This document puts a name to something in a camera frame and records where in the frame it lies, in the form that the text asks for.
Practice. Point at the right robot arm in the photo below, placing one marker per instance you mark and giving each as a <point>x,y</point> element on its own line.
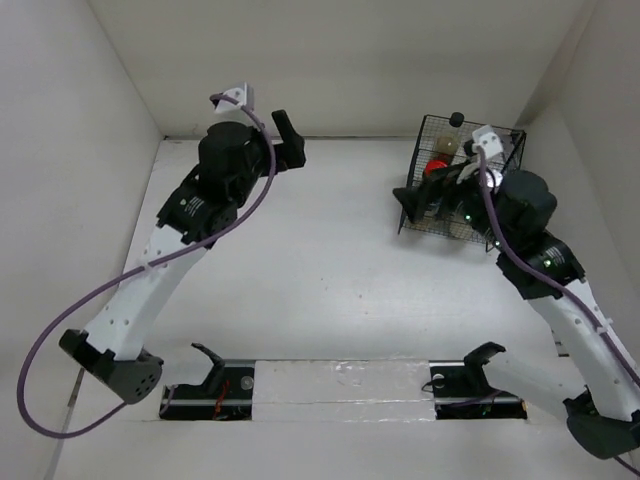
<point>601,411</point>

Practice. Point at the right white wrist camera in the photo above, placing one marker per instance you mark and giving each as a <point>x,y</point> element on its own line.
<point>486,141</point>

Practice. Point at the tall black cap sauce bottle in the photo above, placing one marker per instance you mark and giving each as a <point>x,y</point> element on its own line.
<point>447,141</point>

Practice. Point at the red lid sauce jar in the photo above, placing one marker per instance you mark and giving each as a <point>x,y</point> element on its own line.
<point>432,166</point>

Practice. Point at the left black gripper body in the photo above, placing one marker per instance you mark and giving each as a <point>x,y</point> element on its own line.
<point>261,164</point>

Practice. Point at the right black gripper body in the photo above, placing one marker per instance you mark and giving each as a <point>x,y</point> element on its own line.
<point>471,210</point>

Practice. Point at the black wire basket rack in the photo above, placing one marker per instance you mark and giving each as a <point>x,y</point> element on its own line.
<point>442,217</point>

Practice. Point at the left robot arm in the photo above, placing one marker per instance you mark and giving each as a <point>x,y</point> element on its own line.
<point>111,346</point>

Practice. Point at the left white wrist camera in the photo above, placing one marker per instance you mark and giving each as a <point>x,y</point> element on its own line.
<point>234,98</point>

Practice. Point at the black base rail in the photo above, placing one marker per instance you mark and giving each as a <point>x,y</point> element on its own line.
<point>455,396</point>

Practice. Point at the white tape panel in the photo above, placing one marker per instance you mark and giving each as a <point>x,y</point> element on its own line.
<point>342,391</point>

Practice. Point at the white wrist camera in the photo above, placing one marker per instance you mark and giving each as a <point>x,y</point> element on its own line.
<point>234,98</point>
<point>486,141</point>

